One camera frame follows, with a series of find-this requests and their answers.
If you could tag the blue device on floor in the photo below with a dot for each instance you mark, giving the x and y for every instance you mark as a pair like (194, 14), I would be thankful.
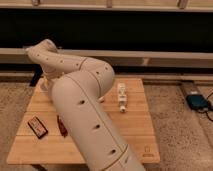
(196, 101)

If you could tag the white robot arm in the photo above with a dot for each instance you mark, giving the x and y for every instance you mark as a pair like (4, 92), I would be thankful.
(75, 84)

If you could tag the small dark snack box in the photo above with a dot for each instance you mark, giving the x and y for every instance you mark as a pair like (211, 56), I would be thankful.
(37, 127)

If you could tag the wooden table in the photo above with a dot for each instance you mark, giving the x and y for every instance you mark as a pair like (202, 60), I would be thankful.
(135, 125)

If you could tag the grey metal rail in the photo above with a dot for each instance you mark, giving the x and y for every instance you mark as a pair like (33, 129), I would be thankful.
(147, 58)

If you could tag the small white bottle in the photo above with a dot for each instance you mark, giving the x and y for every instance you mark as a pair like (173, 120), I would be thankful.
(122, 97)

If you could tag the white ceramic cup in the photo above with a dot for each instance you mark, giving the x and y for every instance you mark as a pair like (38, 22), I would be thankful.
(46, 86)

